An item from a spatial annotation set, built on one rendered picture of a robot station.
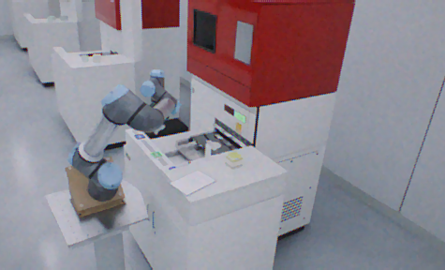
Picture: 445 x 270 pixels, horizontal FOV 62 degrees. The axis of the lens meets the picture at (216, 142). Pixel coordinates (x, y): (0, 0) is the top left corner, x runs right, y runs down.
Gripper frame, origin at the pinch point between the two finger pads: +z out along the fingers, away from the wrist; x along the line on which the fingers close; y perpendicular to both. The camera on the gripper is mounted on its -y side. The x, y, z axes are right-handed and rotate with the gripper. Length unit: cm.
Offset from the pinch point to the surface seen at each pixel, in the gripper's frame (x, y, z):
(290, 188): -15, 99, 59
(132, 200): -16.5, -20.6, 28.7
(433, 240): -78, 206, 105
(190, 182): -35.2, 4.3, 13.8
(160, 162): -8.3, -0.4, 15.0
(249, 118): -10, 59, -2
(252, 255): -50, 40, 68
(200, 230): -50, 3, 34
